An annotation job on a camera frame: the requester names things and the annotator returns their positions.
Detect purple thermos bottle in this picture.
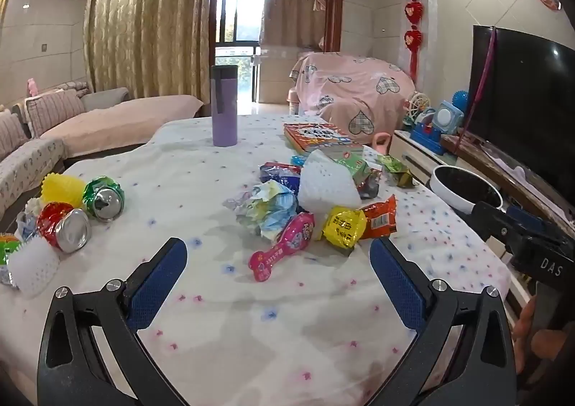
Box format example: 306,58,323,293
210,65,239,147

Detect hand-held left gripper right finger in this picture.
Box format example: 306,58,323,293
369,236,517,406

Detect colourful wire bead toy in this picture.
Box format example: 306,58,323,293
403,92,434,128

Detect pink striped cushion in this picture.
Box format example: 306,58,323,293
0,112,30,160
24,89,86,137

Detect blue plastic toy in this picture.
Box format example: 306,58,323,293
411,101,465,155

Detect green paper snack box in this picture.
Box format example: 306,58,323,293
335,152,373,177

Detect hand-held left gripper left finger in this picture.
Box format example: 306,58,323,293
38,236,189,406

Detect white wooden television cabinet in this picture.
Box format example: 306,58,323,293
393,130,575,312

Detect beige balcony curtain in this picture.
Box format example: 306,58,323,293
261,0,328,47

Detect yellow snack packet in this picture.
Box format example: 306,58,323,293
321,205,368,249

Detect brown wooden door frame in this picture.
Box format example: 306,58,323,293
209,0,344,117

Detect pink candy wrapper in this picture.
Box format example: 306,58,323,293
248,212,316,283

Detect red crushed can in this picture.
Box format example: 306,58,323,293
37,203,93,253

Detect green gold snack packet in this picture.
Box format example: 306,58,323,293
376,154,414,189

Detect white dotted tablecloth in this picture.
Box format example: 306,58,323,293
0,114,513,406

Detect grey cushion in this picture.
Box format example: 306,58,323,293
83,87,131,112

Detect pink kettlebell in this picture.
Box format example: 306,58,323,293
372,133,392,158

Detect pink stick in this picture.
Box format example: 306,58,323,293
455,27,498,155

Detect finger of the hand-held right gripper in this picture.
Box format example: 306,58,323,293
471,201,522,249
510,205,562,231

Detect green crushed can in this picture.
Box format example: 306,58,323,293
82,177,125,222

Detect red orange book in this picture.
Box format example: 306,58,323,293
283,122,364,157

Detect colourful paper wrapper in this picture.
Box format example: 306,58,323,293
223,180,299,240

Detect green crumpled wrapper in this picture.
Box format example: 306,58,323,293
0,233,23,265

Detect white foam net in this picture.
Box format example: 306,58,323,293
297,149,362,214
9,237,61,299

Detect yellow foam net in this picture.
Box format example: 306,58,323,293
40,172,88,209

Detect white round waste bin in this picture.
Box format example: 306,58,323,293
429,166,504,214

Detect black flat television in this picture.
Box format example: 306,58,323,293
465,25,575,220

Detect pink heart print cover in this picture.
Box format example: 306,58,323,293
290,51,416,146

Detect person's right hand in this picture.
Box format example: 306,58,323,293
512,294,562,374

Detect pink covered sofa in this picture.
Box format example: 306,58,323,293
0,87,205,218

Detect orange red snack packet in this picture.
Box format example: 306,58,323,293
359,194,399,240

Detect blue red snack packet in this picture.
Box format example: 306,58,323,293
259,161,303,191

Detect white crumpled plastic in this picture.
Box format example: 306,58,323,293
15,199,41,240

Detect golden patterned curtain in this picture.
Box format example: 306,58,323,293
83,0,214,106

